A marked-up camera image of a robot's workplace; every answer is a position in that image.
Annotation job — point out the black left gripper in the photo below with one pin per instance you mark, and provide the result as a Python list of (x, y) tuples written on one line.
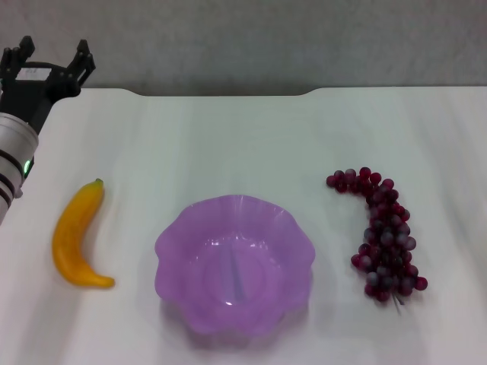
[(34, 91)]

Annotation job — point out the yellow toy banana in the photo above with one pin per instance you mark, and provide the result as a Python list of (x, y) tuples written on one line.
[(72, 228)]

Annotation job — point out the dark red grape bunch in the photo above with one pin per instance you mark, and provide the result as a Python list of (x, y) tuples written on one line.
[(384, 235)]

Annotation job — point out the purple scalloped plastic bowl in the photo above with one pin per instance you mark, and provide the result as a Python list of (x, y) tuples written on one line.
[(236, 266)]

